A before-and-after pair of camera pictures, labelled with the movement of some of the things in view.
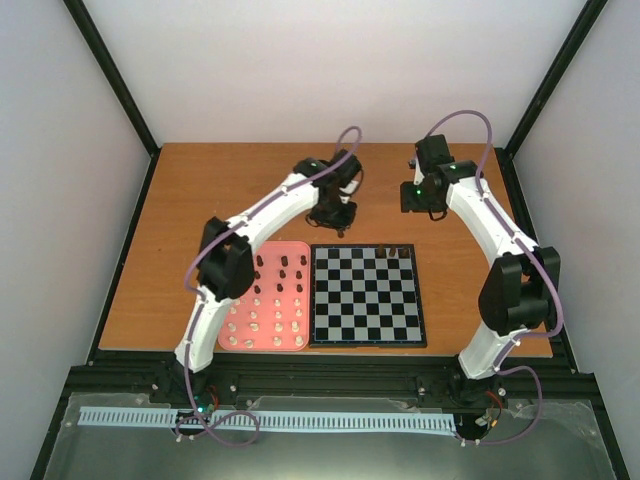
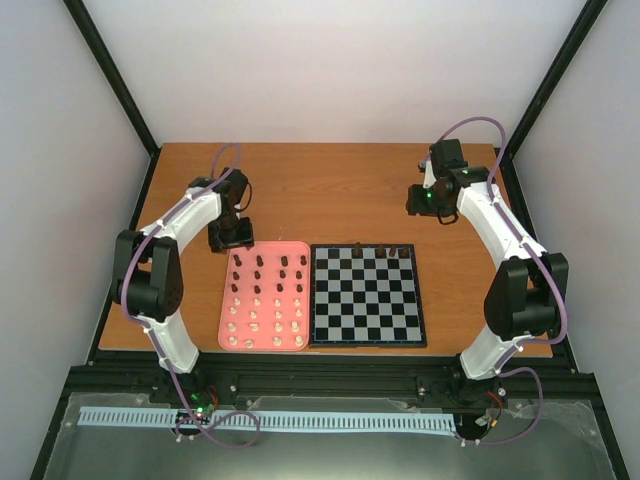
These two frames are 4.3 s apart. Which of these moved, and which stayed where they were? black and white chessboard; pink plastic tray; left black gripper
Moved: left black gripper
Stayed: black and white chessboard; pink plastic tray
